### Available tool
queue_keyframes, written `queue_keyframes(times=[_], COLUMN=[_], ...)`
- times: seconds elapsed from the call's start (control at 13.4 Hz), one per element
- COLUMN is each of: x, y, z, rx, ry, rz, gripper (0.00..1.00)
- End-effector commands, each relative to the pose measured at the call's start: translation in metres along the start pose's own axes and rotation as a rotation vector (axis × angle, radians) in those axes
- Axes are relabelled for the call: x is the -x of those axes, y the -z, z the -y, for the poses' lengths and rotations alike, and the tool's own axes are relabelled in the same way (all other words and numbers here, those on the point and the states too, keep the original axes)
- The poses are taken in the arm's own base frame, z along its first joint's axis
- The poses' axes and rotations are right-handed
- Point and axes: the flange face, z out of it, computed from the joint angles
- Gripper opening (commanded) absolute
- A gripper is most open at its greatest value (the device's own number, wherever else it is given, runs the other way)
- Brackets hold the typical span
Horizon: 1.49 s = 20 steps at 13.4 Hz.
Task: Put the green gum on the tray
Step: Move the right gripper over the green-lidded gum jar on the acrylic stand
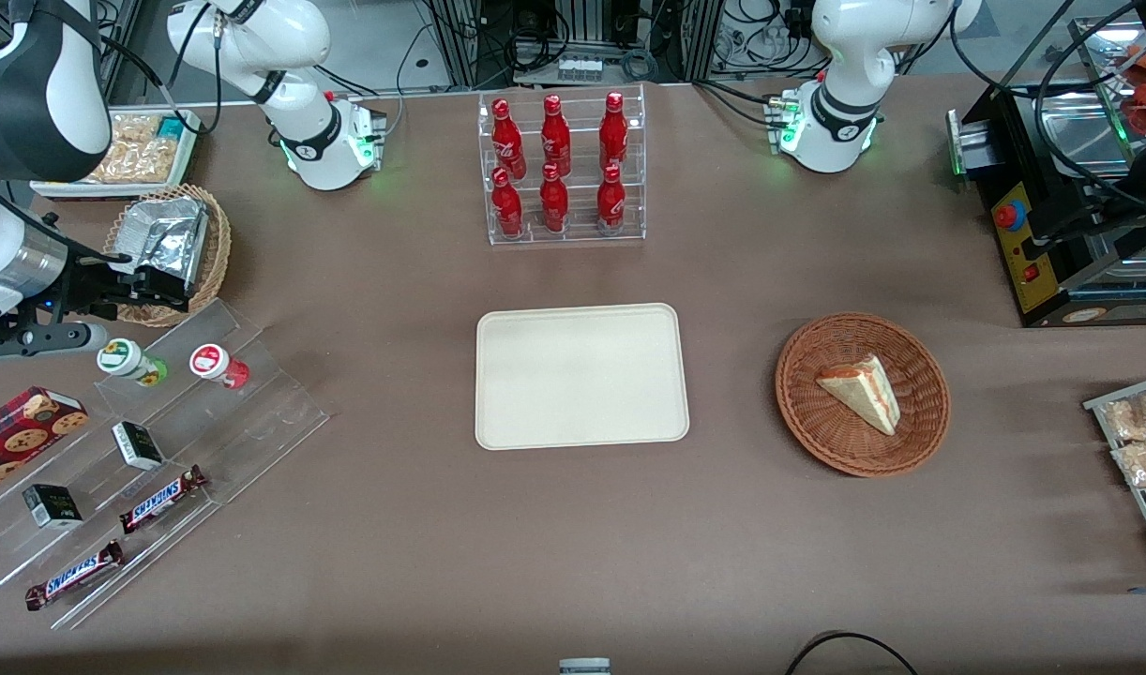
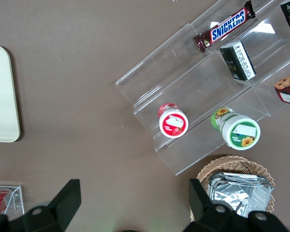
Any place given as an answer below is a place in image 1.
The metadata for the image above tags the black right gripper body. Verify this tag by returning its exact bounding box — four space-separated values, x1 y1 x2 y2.
62 251 138 320

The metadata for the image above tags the green gum bottle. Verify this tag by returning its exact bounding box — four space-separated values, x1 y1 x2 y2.
97 337 168 388

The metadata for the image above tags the red gum bottle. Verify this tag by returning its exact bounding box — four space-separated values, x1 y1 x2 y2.
188 343 251 391

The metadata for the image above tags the white snack tray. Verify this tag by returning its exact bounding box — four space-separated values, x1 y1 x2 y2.
29 108 204 203

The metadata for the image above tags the cream plastic tray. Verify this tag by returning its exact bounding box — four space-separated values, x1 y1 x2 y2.
475 302 691 452

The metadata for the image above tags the silver foil container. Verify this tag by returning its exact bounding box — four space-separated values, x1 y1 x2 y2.
113 195 210 299

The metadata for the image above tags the small tan wicker basket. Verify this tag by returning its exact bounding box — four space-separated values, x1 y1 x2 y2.
102 183 233 328

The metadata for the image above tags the black appliance with yellow panel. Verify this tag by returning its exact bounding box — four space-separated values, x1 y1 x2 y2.
946 17 1146 329

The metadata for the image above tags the clear bag of snacks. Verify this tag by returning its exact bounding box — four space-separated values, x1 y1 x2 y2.
107 112 161 143
90 139 180 185

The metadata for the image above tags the small black box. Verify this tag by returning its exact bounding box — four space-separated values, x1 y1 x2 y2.
112 421 166 472
22 483 84 531

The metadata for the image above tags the clear acrylic stepped stand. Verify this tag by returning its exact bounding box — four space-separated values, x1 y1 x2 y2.
0 298 330 631

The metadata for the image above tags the red cookie box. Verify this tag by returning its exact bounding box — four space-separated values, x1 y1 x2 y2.
0 385 90 484

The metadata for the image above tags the Snickers chocolate bar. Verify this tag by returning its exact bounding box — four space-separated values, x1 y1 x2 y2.
24 540 125 612
118 465 208 535

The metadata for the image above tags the clear bag of nuts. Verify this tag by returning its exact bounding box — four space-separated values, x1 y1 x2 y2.
1101 389 1146 442
1112 439 1146 488

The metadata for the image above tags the triangular sandwich wedge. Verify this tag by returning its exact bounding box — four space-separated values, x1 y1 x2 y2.
815 353 902 437

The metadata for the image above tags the large brown wicker basket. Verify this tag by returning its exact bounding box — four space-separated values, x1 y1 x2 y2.
775 311 952 479

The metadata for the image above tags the red cola bottle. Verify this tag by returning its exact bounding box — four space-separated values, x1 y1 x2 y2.
596 163 627 232
599 91 629 174
491 97 527 179
540 94 572 177
491 167 525 238
539 163 570 233

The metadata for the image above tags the clear acrylic bottle rack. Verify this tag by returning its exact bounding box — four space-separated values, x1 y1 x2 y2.
477 82 647 248

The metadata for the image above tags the grey wire rack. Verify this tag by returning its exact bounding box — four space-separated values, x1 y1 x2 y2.
1083 373 1146 575

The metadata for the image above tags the aluminium frame post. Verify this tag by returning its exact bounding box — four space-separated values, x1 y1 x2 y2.
439 0 482 90
678 0 716 83

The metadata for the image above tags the black cable loop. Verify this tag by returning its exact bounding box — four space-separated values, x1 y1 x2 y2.
784 632 921 675

